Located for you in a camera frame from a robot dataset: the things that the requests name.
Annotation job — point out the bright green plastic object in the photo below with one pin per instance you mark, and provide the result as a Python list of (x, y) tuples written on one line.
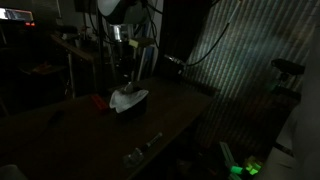
[(248, 168)]

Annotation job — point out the orange flat object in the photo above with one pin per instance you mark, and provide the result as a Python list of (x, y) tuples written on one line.
[(42, 67)]

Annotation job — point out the small black basket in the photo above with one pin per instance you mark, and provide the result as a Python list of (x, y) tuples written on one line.
[(135, 111)]

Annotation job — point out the black and white marker pen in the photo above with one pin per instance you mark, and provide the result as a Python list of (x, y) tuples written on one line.
[(152, 140)]

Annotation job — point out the red rectangular block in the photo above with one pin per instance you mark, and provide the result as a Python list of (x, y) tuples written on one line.
[(99, 103)]

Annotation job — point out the corrugated metal panel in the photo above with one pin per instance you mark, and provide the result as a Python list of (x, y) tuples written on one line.
[(246, 60)]

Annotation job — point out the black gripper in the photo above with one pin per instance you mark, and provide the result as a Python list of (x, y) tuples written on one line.
[(123, 61)]

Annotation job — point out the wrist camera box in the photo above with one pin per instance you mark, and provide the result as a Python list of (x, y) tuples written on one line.
[(140, 42)]

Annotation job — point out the white metal pole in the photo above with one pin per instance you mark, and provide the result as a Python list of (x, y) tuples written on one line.
[(142, 63)]

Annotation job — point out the crumpled clear plastic piece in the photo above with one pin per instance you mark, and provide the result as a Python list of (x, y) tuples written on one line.
[(133, 157)]

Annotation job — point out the lit computer monitor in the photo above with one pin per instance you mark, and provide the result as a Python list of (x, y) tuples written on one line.
[(15, 15)]

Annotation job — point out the dark vertical post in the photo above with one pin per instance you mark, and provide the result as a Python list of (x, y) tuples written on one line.
[(101, 60)]

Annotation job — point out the white cloth towel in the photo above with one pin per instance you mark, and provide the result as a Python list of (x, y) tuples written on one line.
[(128, 99)]

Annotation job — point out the black camera on stand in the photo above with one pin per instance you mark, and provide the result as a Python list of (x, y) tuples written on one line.
[(287, 66)]

